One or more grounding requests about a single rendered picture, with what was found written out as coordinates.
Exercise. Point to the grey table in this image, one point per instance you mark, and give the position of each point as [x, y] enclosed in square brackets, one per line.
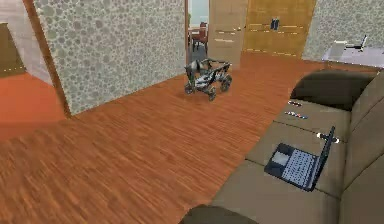
[358, 56]

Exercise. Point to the yellow wooden shelf cupboard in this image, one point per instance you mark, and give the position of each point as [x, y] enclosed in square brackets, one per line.
[278, 36]

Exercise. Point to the white box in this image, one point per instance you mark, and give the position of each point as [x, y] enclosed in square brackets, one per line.
[337, 48]

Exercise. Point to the black laptop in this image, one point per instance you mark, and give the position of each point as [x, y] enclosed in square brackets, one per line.
[360, 45]

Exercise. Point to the beige room door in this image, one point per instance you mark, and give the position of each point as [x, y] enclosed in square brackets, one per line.
[226, 30]

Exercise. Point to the black remote control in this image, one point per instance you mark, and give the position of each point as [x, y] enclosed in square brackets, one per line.
[294, 103]
[296, 115]

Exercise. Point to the red brown chair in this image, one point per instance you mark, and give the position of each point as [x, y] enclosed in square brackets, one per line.
[201, 35]

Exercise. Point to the dark small object pair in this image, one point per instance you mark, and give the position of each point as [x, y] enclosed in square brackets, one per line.
[274, 24]

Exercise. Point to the brown wooden table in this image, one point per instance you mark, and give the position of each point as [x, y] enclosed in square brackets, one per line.
[193, 30]

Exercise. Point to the dark brown cabinet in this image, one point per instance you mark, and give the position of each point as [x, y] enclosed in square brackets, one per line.
[10, 53]

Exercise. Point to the dark blue laptop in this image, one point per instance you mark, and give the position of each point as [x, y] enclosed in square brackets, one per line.
[296, 165]

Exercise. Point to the white remote control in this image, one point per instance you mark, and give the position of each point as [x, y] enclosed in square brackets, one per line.
[321, 136]

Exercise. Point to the grey wheeled cart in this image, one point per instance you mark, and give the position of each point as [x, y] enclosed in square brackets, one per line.
[207, 78]

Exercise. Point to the brown sofa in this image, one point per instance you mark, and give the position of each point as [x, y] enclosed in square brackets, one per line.
[310, 200]

